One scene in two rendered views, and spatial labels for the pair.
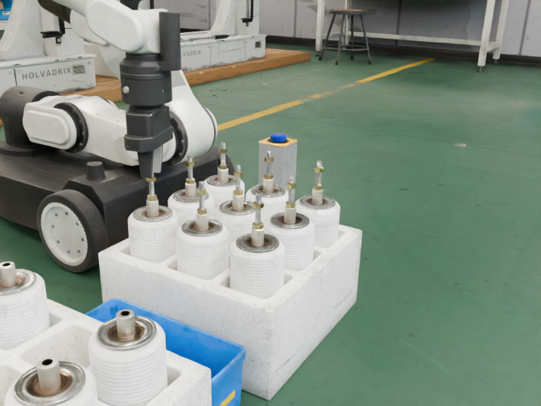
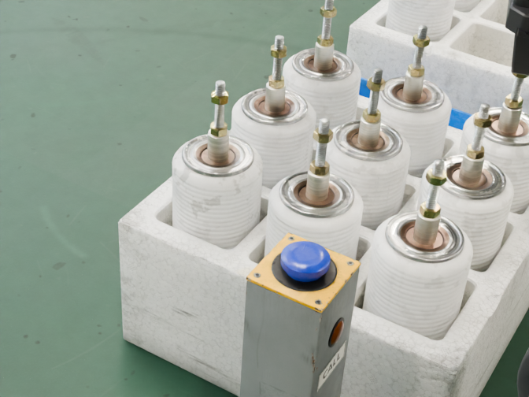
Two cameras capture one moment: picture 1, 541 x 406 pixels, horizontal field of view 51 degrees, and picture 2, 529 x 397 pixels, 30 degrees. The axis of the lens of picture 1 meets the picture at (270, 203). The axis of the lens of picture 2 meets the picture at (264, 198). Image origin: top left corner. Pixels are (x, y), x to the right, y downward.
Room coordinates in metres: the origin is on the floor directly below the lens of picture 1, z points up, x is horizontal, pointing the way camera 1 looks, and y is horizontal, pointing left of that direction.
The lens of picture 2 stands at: (1.95, -0.07, 0.84)
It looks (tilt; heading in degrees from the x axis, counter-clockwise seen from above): 37 degrees down; 178
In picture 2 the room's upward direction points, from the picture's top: 4 degrees clockwise
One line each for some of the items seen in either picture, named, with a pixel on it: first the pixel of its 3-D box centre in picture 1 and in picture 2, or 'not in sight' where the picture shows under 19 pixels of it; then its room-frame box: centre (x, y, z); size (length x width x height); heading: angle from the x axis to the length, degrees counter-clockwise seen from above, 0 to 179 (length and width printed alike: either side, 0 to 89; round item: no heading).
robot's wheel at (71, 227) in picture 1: (72, 230); not in sight; (1.25, 0.48, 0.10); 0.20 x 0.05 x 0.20; 59
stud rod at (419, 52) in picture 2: (201, 201); (418, 56); (0.95, 0.12, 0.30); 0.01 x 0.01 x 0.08
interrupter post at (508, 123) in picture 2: (152, 208); (509, 117); (1.01, 0.23, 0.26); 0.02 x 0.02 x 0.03
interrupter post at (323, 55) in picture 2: (258, 236); (323, 55); (0.89, 0.02, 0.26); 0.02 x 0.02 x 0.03
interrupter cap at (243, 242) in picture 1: (257, 242); (323, 64); (0.89, 0.02, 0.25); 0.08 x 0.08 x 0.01
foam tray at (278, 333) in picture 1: (237, 279); (351, 254); (1.06, 0.06, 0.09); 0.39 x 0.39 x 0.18; 60
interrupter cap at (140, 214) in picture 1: (153, 213); (507, 127); (1.01, 0.23, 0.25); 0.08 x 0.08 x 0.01
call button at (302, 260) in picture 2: (278, 138); (305, 264); (1.34, -0.01, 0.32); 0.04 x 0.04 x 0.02
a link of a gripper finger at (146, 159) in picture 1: (145, 162); not in sight; (0.99, 0.23, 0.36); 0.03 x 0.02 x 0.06; 76
